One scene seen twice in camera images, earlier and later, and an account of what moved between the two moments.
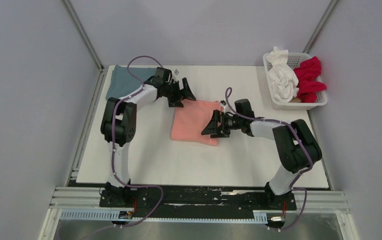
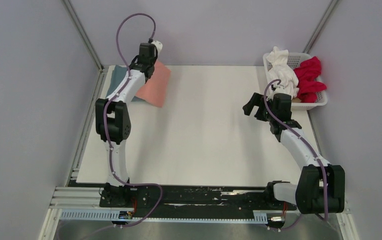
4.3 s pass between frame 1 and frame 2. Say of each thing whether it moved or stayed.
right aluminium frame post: stayed
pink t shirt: moved
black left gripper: moved
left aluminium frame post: stayed
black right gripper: moved
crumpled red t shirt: stayed
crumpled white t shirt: stayed
